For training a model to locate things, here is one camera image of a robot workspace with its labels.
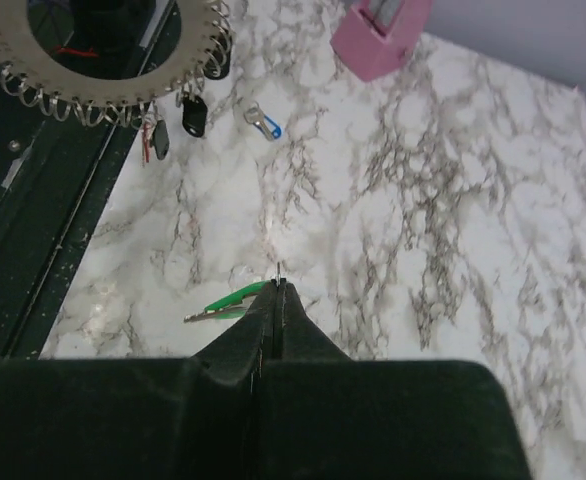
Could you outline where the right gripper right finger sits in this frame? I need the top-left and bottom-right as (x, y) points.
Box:
(260, 282), (531, 479)

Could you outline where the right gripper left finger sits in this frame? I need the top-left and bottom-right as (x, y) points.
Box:
(0, 281), (276, 479)

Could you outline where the green tagged key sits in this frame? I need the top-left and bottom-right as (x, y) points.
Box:
(183, 262), (282, 323)

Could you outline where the metal key ring disc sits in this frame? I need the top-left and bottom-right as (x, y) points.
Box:
(0, 1), (232, 129)

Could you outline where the red key tag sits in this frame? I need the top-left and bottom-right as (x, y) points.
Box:
(141, 116), (170, 164)

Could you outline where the black key fob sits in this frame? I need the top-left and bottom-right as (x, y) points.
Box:
(182, 95), (208, 138)

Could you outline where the pink metronome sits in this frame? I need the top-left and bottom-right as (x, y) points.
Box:
(331, 0), (433, 82)

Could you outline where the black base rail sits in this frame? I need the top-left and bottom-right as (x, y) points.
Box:
(0, 89), (135, 358)

